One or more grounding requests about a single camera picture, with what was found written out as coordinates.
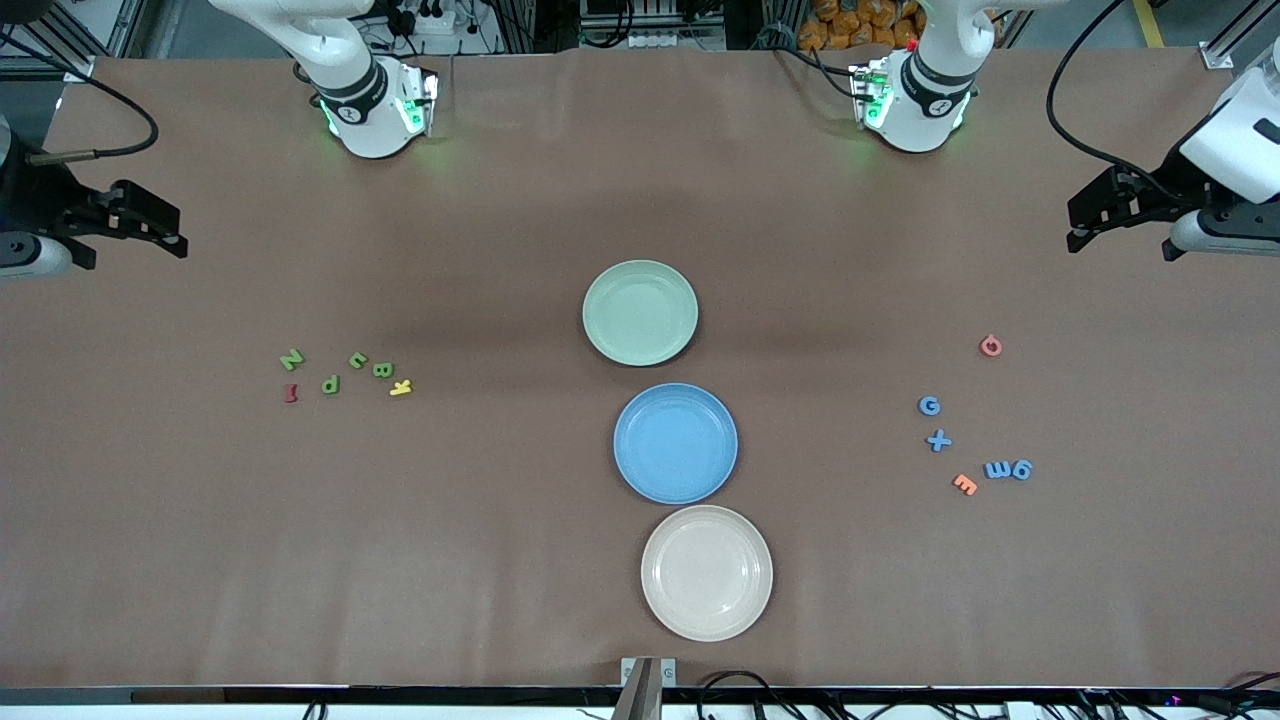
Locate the silver clamp bracket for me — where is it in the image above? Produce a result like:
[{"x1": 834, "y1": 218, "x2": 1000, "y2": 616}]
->
[{"x1": 620, "y1": 656, "x2": 678, "y2": 689}]

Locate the dark metal post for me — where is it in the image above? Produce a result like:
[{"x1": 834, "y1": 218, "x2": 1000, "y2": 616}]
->
[{"x1": 610, "y1": 657, "x2": 664, "y2": 720}]

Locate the beige plate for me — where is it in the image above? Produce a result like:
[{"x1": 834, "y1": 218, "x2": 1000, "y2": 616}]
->
[{"x1": 640, "y1": 504, "x2": 775, "y2": 643}]

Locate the white power strip with plugs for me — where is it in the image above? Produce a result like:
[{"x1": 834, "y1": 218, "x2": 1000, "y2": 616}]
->
[{"x1": 385, "y1": 0, "x2": 471, "y2": 37}]

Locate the black table edge rail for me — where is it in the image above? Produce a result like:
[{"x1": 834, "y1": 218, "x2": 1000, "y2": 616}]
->
[{"x1": 0, "y1": 684, "x2": 1280, "y2": 707}]

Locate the green plate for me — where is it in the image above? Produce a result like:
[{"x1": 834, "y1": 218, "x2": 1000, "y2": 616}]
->
[{"x1": 582, "y1": 259, "x2": 700, "y2": 368}]

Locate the black looped cable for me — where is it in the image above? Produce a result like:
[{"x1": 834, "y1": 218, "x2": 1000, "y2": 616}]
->
[{"x1": 695, "y1": 670, "x2": 801, "y2": 720}]

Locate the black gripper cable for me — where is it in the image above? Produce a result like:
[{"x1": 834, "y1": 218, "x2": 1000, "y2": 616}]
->
[
  {"x1": 0, "y1": 30, "x2": 161, "y2": 164},
  {"x1": 1046, "y1": 0, "x2": 1201, "y2": 196}
]

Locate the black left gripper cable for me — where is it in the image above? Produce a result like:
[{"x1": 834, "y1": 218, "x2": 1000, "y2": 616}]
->
[{"x1": 1046, "y1": 0, "x2": 1201, "y2": 196}]

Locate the orange packet pile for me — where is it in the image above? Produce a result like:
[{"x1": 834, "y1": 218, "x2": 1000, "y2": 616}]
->
[{"x1": 797, "y1": 0, "x2": 926, "y2": 51}]

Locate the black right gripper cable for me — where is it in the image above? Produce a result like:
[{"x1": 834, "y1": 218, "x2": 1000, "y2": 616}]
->
[{"x1": 0, "y1": 30, "x2": 161, "y2": 164}]

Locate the blue plate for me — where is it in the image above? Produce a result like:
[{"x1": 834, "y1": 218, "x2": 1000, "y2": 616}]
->
[{"x1": 613, "y1": 382, "x2": 740, "y2": 506}]

